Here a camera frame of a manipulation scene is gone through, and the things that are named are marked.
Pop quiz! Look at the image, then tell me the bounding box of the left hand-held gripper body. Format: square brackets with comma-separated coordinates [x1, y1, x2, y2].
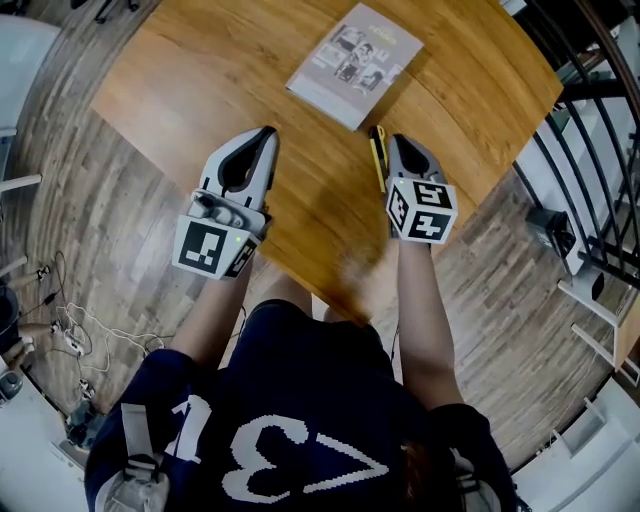
[171, 187, 274, 281]

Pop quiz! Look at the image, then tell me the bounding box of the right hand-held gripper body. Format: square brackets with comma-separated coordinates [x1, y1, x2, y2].
[383, 169, 459, 247]

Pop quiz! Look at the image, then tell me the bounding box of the yellow black utility knife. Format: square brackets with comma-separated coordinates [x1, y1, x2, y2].
[368, 124, 392, 195]

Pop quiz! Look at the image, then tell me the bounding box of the person's right forearm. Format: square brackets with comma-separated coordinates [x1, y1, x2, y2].
[396, 238, 467, 412]

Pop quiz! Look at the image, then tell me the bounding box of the person's left forearm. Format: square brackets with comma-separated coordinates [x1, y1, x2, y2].
[168, 248, 262, 372]

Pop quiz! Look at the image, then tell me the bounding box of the wooden table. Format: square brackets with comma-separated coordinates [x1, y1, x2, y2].
[89, 0, 566, 327]

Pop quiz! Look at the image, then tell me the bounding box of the person's bare leg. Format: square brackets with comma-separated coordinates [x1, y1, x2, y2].
[252, 272, 314, 311]

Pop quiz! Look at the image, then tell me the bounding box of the grey photo cover book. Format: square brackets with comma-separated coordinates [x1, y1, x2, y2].
[284, 1, 426, 133]

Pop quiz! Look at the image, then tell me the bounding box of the black box device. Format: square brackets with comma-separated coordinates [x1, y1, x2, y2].
[525, 205, 578, 261]

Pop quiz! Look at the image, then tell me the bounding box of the white power strip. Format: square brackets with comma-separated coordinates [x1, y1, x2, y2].
[53, 323, 85, 357]

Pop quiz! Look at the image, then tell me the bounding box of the black metal railing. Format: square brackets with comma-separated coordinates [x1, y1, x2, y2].
[509, 0, 640, 291]

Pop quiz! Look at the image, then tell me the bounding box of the navy jersey with white print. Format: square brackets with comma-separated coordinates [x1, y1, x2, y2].
[83, 298, 518, 512]

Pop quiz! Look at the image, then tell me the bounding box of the white shelf unit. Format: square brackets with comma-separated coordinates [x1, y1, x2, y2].
[555, 269, 640, 389]

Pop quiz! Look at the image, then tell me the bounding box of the white cable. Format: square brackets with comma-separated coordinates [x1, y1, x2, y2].
[54, 299, 166, 374]

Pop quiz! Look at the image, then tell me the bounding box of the black cable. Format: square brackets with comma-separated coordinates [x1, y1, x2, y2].
[19, 249, 71, 321]

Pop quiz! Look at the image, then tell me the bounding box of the grey shoulder strap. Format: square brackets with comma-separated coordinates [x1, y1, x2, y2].
[94, 402, 172, 512]

